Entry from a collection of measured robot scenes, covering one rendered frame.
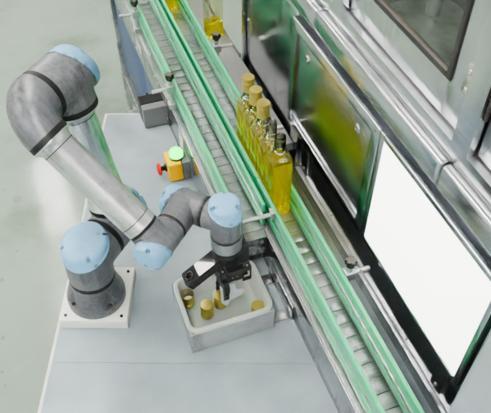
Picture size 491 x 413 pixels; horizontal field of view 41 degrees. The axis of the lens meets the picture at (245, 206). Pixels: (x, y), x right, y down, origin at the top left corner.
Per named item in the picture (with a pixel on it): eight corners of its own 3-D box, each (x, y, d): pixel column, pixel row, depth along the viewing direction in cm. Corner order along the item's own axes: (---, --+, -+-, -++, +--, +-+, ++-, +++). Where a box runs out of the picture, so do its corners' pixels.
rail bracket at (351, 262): (368, 292, 163) (376, 259, 153) (343, 300, 161) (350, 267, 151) (361, 280, 165) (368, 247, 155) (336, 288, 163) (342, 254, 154)
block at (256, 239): (267, 253, 179) (268, 237, 173) (234, 263, 176) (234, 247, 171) (263, 244, 181) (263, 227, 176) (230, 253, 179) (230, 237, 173)
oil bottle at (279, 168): (290, 211, 180) (294, 154, 164) (270, 217, 179) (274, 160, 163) (282, 197, 184) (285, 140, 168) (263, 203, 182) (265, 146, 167)
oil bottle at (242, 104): (260, 157, 195) (261, 100, 179) (242, 162, 193) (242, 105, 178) (253, 145, 198) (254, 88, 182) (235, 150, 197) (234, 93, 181)
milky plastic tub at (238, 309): (275, 326, 170) (275, 307, 164) (192, 353, 165) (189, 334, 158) (251, 275, 181) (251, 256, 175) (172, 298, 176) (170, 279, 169)
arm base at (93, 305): (62, 318, 168) (55, 296, 161) (74, 271, 178) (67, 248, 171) (121, 319, 168) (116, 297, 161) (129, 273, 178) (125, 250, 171)
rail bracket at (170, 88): (178, 111, 210) (175, 76, 200) (156, 115, 208) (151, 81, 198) (175, 103, 213) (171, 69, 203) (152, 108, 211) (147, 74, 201)
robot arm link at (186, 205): (147, 206, 146) (191, 222, 143) (172, 174, 153) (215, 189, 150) (151, 229, 152) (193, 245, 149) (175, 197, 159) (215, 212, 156)
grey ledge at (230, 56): (292, 165, 206) (293, 138, 198) (265, 171, 204) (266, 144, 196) (201, 11, 266) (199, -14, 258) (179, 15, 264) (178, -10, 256)
